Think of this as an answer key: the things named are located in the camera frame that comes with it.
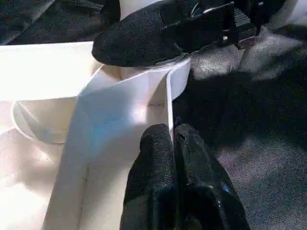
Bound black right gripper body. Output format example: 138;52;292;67
222;0;289;50

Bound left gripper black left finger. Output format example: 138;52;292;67
120;124;178;230

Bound black plastic mat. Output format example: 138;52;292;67
0;0;307;230

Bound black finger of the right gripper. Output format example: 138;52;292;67
99;0;121;28
91;0;232;68

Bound white plastic table leg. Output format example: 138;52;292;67
119;0;191;69

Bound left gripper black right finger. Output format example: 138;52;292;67
174;123;251;230

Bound white plastic table top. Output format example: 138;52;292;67
0;41;192;230

